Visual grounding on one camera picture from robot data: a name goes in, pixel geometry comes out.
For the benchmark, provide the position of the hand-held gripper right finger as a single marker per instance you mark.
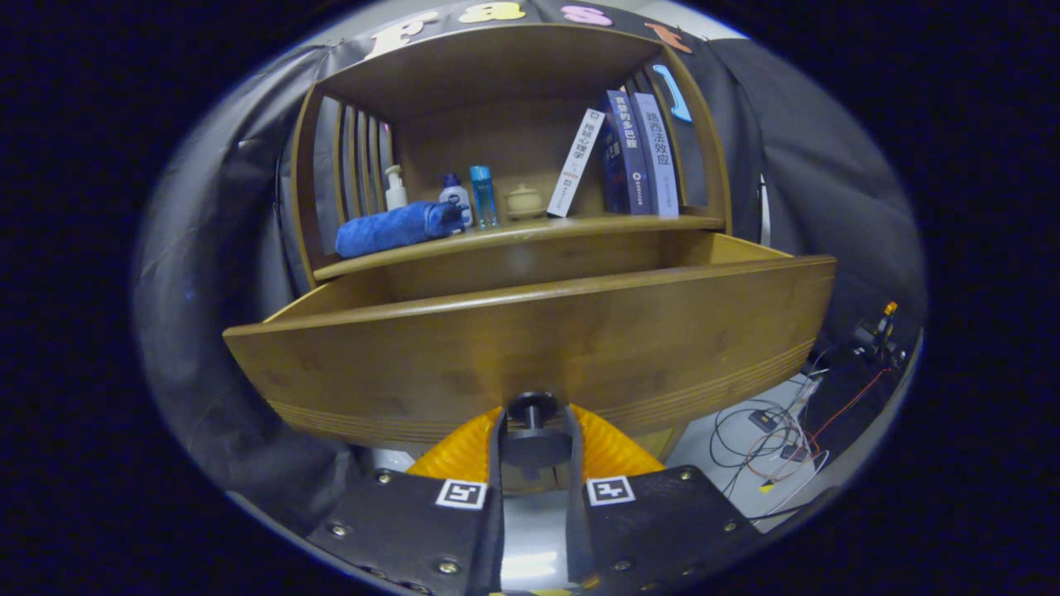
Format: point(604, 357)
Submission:
point(654, 530)

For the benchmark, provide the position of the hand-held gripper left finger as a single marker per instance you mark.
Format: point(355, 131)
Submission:
point(414, 530)

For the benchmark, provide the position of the black drawer knob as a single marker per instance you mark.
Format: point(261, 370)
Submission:
point(534, 447)

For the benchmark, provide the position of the wooden drawer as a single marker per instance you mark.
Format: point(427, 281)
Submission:
point(497, 348)

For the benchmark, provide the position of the wooden countertop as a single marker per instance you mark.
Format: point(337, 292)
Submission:
point(530, 236)

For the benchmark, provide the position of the wooden cabinet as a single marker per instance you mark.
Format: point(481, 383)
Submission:
point(497, 66)

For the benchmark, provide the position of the blue folded towel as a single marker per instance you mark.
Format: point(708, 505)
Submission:
point(389, 230)

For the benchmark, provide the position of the white pump bottle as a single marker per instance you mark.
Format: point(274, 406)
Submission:
point(396, 197)

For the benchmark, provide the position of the white lotion bottle blue cap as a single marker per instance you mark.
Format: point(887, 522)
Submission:
point(455, 199)

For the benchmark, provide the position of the clear blue bottle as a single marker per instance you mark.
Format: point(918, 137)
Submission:
point(484, 199)

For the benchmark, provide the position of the beige lidded tea cup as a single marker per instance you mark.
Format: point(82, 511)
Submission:
point(525, 203)

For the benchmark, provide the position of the pale lavender book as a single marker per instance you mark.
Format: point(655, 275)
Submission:
point(661, 165)

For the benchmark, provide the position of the white book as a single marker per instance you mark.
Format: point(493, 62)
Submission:
point(575, 165)

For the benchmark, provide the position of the dark blue book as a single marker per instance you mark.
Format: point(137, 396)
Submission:
point(625, 157)

